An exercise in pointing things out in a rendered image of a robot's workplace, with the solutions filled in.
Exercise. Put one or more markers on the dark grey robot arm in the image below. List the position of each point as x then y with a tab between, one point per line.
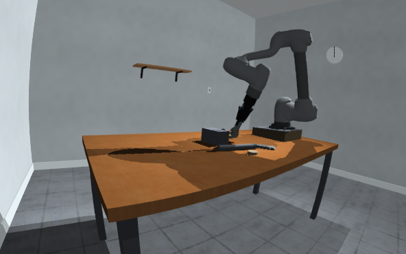
285	111

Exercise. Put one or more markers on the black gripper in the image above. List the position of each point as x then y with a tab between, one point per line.
244	111

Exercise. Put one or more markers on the long grey metal rod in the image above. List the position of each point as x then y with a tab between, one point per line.
237	147

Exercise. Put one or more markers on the grey shaft with beige toothed gear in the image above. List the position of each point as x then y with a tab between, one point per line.
234	133

